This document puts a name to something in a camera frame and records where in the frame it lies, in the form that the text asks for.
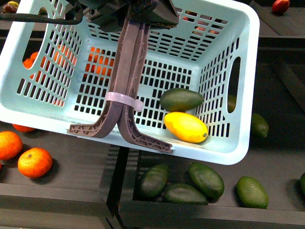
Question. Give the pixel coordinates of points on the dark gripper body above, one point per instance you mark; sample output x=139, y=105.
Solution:
x=110, y=15

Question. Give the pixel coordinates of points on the brown basket handle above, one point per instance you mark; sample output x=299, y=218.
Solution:
x=125, y=79

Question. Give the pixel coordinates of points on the dark green avocado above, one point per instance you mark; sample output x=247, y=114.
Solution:
x=180, y=100

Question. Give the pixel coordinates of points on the light blue plastic basket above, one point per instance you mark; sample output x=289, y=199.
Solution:
x=212, y=51

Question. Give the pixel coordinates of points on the yellow mango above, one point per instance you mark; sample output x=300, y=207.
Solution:
x=186, y=127

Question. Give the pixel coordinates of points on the green avocado left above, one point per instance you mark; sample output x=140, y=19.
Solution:
x=153, y=181

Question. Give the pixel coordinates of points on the green avocado upper right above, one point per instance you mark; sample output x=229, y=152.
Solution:
x=259, y=126

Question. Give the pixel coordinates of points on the green avocado front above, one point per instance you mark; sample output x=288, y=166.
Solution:
x=184, y=194

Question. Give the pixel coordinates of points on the green avocado centre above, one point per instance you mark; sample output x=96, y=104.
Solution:
x=207, y=180

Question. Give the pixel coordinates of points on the green avocado middle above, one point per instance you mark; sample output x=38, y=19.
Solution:
x=251, y=193

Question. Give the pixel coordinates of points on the white zip tie right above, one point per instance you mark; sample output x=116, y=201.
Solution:
x=136, y=104

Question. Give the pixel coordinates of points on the orange tangerine left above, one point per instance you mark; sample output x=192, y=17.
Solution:
x=10, y=145

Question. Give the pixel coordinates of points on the orange tangerine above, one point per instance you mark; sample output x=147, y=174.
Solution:
x=10, y=145
x=35, y=162

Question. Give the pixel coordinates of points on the red apple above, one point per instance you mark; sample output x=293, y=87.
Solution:
x=280, y=6

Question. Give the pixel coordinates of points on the black display crate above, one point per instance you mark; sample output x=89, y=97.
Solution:
x=277, y=170

